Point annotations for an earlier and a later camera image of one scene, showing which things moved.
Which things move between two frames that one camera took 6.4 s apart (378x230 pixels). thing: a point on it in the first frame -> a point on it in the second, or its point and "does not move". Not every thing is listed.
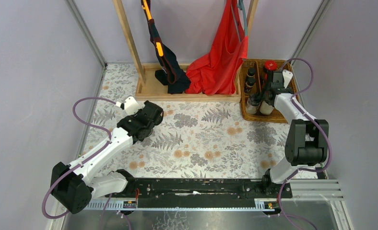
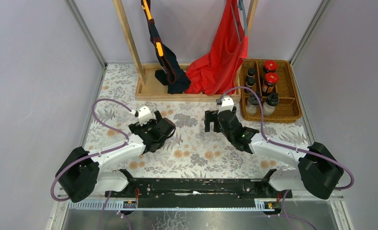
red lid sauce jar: x=270 y=65 does not move
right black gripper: x=272 y=87 -> x=217 y=120
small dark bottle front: x=265 y=109 does not move
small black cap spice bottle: x=251 y=72 does not move
